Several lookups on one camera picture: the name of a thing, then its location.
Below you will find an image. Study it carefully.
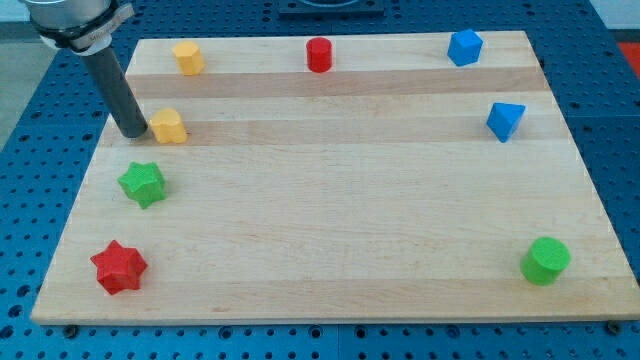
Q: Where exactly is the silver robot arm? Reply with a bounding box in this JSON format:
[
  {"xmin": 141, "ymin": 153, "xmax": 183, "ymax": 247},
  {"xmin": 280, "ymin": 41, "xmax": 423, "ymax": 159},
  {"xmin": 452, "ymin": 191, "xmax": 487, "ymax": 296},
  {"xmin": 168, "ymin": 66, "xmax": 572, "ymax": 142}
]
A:
[{"xmin": 22, "ymin": 0, "xmax": 134, "ymax": 56}]

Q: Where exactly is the wooden board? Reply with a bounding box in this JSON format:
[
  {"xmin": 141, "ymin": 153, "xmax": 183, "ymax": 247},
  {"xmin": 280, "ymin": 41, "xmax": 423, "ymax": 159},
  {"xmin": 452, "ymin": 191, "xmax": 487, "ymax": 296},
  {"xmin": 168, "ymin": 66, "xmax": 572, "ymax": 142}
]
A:
[{"xmin": 31, "ymin": 31, "xmax": 639, "ymax": 326}]

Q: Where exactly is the red cylinder block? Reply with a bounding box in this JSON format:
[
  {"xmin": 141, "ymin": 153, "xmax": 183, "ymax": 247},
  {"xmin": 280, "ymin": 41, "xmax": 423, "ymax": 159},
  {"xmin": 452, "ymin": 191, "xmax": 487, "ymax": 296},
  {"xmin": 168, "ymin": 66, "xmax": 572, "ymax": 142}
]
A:
[{"xmin": 306, "ymin": 37, "xmax": 333, "ymax": 73}]

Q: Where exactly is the yellow heart block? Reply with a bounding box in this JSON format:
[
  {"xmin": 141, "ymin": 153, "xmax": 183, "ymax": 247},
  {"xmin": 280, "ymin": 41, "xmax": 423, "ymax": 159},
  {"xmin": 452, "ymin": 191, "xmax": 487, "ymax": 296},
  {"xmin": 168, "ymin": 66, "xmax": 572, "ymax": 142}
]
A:
[{"xmin": 149, "ymin": 108, "xmax": 188, "ymax": 144}]

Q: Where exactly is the green star block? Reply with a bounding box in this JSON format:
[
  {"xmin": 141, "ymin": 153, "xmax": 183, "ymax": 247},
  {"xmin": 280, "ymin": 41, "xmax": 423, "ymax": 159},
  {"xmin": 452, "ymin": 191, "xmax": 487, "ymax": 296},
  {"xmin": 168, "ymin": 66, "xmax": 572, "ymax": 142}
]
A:
[{"xmin": 117, "ymin": 162, "xmax": 166, "ymax": 209}]

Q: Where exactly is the yellow hexagon block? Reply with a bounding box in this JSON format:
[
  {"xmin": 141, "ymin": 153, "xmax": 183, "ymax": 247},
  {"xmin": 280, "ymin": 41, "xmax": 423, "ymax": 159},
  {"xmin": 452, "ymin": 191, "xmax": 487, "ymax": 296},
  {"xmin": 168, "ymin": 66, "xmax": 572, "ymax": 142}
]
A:
[{"xmin": 172, "ymin": 41, "xmax": 205, "ymax": 76}]

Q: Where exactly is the blue triangle block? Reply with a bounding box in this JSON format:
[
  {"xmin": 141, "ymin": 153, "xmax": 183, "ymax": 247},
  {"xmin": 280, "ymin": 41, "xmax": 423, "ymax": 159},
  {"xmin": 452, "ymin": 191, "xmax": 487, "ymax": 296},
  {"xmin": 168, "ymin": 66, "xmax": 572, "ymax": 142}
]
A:
[{"xmin": 486, "ymin": 102, "xmax": 526, "ymax": 143}]

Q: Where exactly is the blue cube block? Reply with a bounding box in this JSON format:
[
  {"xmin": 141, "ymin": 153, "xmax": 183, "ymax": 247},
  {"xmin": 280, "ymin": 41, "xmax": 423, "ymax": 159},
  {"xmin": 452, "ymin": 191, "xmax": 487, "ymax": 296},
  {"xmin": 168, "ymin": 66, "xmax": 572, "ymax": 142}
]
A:
[{"xmin": 447, "ymin": 29, "xmax": 484, "ymax": 67}]

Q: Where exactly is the red star block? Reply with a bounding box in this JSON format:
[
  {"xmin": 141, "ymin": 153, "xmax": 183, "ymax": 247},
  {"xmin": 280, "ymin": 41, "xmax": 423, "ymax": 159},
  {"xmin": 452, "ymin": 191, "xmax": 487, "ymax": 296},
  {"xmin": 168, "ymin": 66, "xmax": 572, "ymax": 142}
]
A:
[{"xmin": 90, "ymin": 240, "xmax": 148, "ymax": 295}]

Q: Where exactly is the green cylinder block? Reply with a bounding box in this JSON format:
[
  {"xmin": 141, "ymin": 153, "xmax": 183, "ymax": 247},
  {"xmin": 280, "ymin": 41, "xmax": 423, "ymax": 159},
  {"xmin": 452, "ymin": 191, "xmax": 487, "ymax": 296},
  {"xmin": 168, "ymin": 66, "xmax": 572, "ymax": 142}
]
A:
[{"xmin": 520, "ymin": 237, "xmax": 571, "ymax": 286}]

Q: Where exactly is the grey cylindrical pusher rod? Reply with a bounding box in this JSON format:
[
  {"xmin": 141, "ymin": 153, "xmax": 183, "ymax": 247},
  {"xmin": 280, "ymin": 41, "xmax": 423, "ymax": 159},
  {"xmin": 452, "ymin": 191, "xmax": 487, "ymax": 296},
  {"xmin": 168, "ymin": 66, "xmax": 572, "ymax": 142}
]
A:
[{"xmin": 82, "ymin": 46, "xmax": 148, "ymax": 138}]

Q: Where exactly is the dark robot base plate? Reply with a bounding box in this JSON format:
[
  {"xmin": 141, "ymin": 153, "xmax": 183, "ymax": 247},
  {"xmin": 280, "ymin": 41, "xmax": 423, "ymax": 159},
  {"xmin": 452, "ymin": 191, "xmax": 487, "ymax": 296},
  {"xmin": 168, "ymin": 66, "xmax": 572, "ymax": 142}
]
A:
[{"xmin": 276, "ymin": 0, "xmax": 385, "ymax": 17}]

